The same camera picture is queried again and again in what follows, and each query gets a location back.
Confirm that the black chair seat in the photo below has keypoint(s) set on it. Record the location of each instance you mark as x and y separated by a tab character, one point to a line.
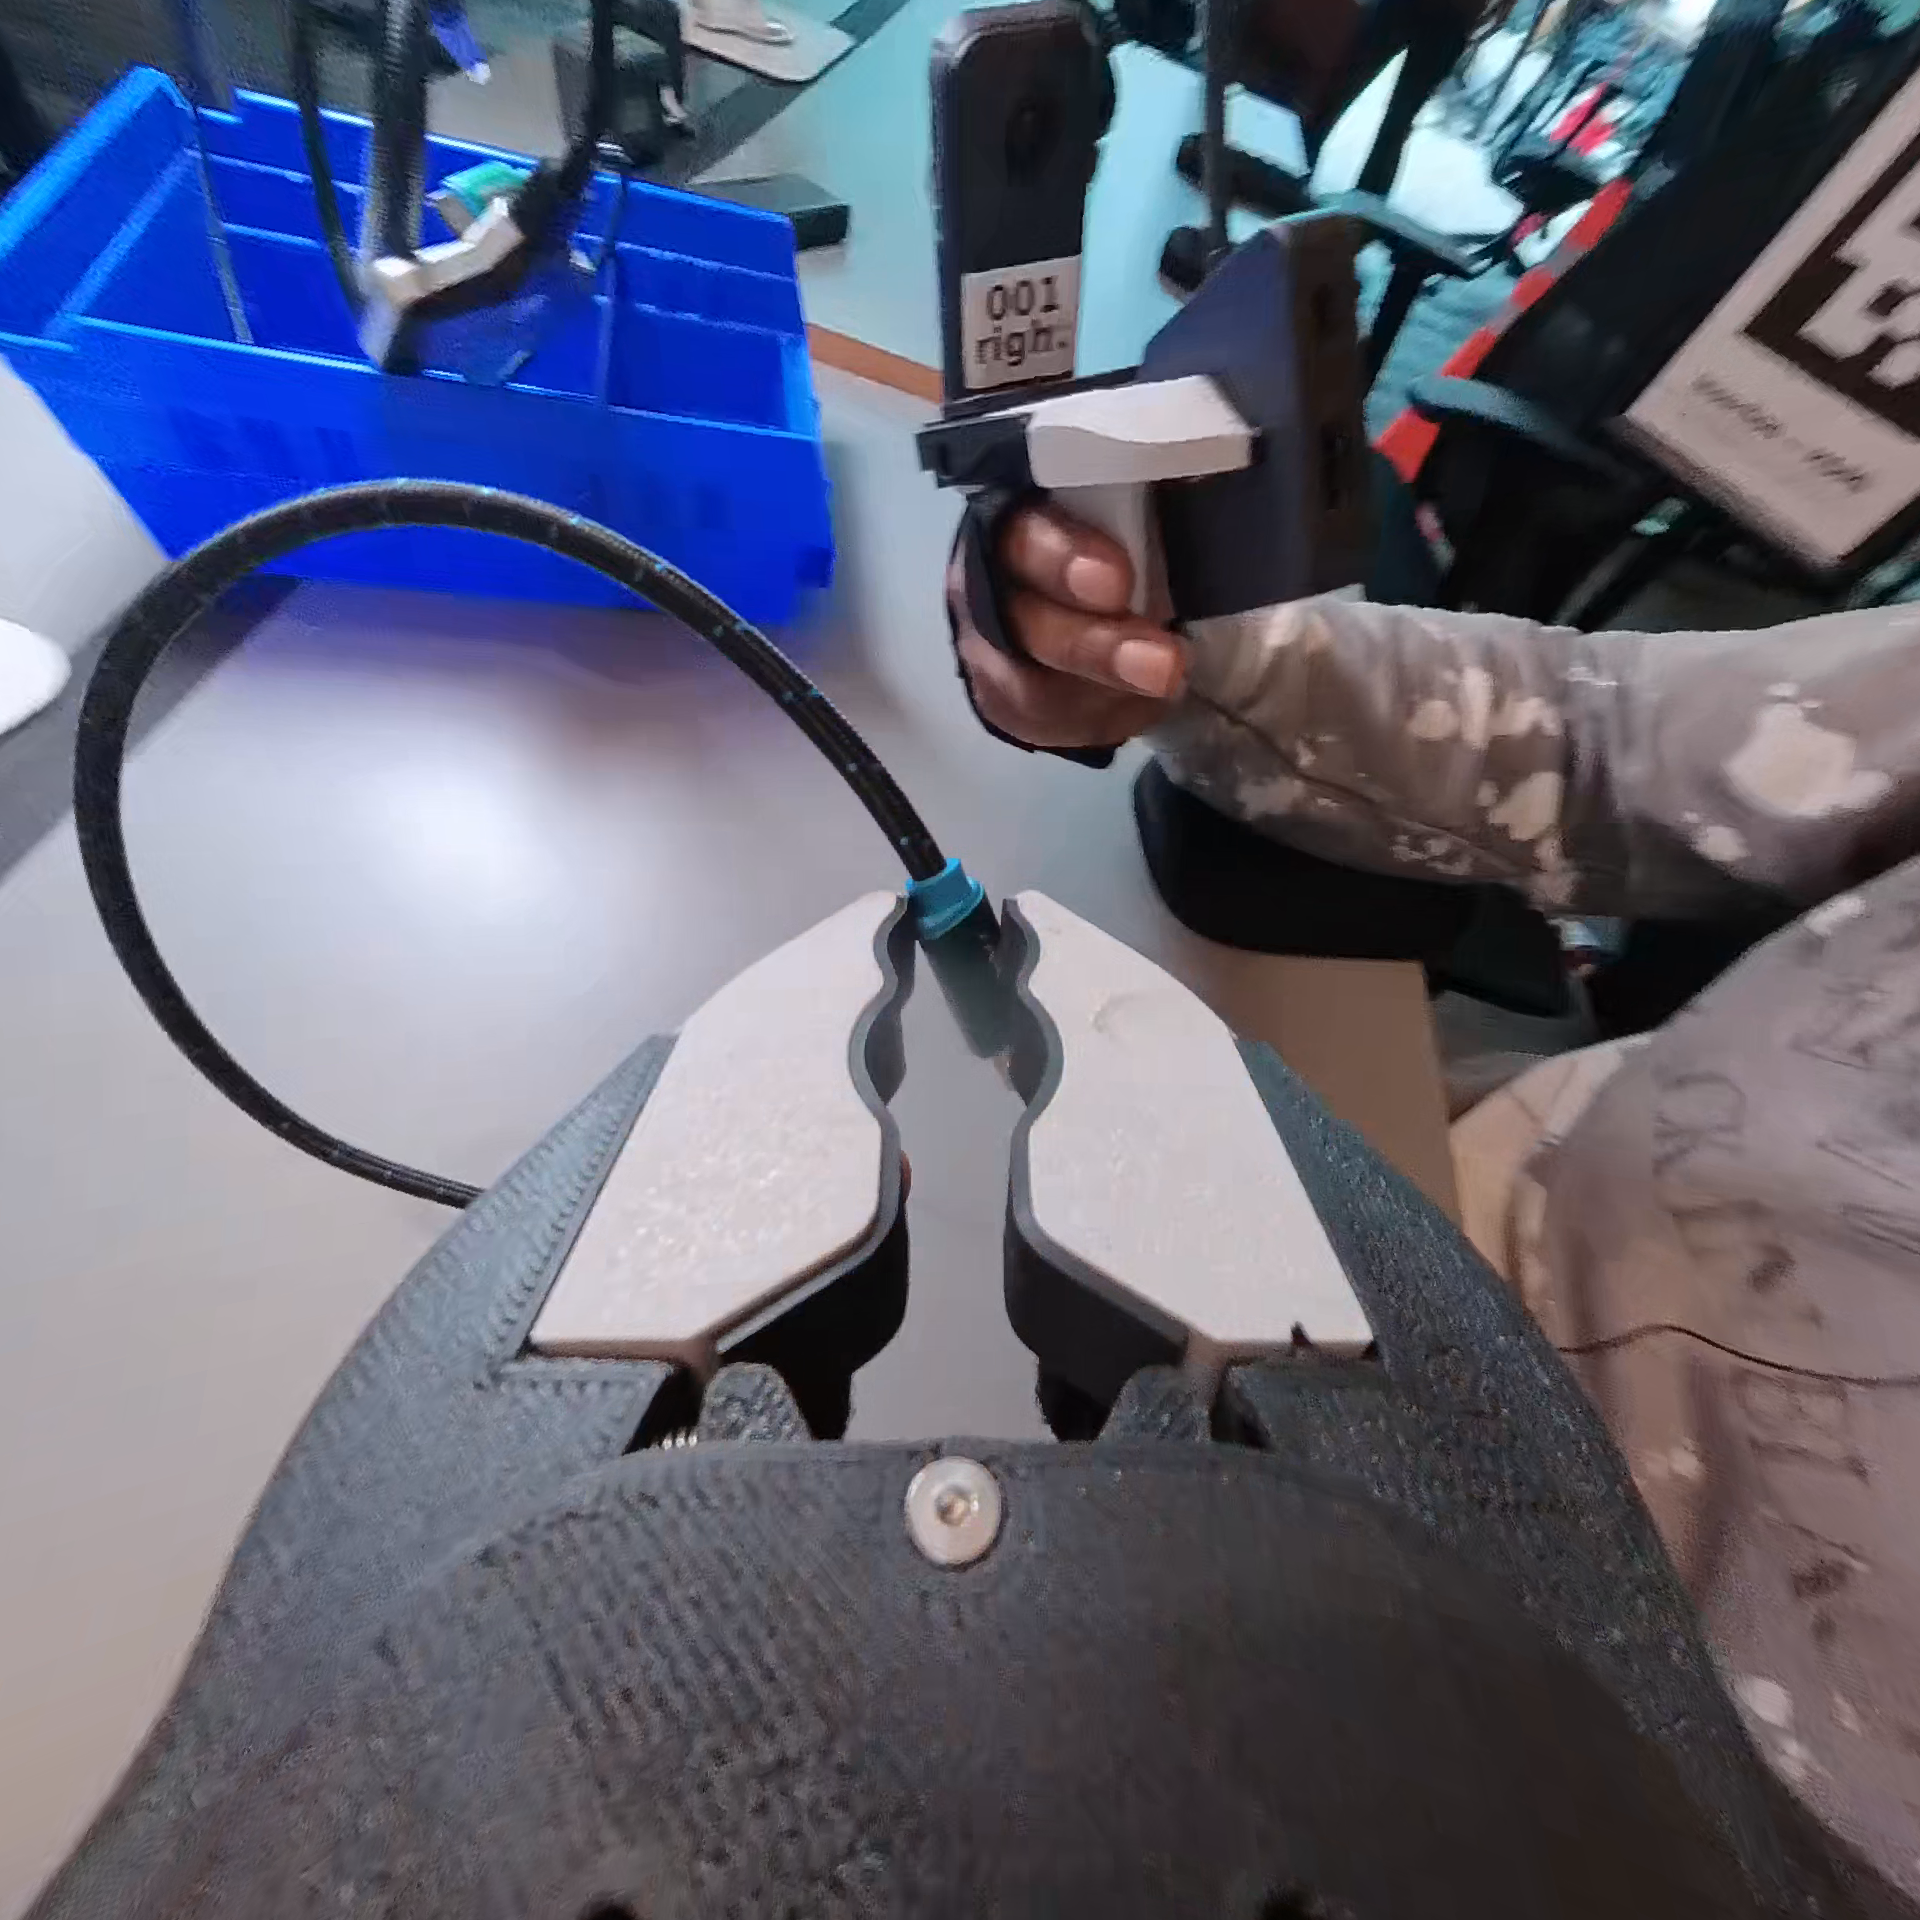
1320	885

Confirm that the white round object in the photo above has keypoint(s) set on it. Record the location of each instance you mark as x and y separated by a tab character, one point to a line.
27	675

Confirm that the person's right hand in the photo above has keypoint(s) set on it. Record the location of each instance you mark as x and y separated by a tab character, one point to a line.
1050	661

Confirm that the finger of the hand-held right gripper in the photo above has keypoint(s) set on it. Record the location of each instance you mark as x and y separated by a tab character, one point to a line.
1142	435

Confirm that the white marker board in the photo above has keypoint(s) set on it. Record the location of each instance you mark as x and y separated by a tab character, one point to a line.
1799	376

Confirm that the person's mottled grey clothing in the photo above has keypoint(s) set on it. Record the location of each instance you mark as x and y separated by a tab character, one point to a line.
1724	1201

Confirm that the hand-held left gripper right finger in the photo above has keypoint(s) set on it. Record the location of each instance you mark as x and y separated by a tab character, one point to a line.
1184	1170

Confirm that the black office chair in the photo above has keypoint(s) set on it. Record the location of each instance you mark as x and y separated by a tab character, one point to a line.
1499	412
1224	159

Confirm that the blue plastic bin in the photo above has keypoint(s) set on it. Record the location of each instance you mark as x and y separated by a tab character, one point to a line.
450	450

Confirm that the person's right forearm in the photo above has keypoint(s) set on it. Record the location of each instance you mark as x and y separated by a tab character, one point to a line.
1499	749

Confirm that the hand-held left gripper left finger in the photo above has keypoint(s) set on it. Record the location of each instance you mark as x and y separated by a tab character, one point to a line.
734	1170

